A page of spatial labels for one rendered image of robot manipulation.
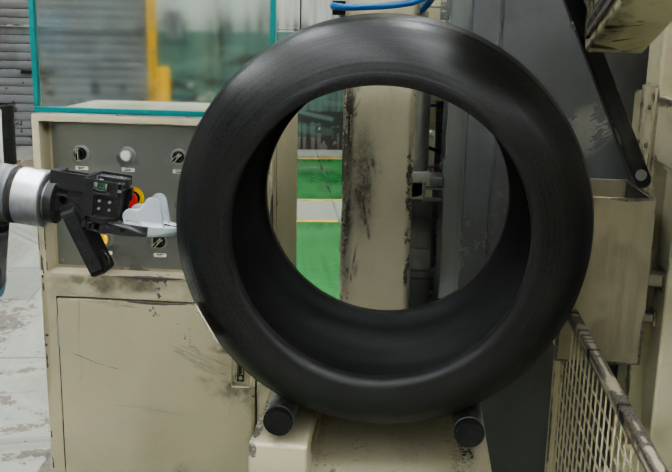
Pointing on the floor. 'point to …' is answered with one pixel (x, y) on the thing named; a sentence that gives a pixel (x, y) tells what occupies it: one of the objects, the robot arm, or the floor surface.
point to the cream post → (377, 163)
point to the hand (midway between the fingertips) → (175, 233)
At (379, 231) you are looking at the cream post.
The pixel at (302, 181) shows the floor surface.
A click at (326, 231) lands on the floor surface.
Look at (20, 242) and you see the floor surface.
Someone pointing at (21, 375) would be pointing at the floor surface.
